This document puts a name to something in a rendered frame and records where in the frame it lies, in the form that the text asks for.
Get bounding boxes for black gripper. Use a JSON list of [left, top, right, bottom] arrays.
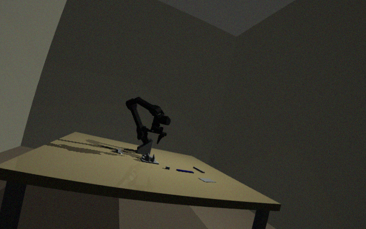
[[141, 122, 166, 144]]

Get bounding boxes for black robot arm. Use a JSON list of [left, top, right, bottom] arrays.
[[125, 97, 171, 145]]

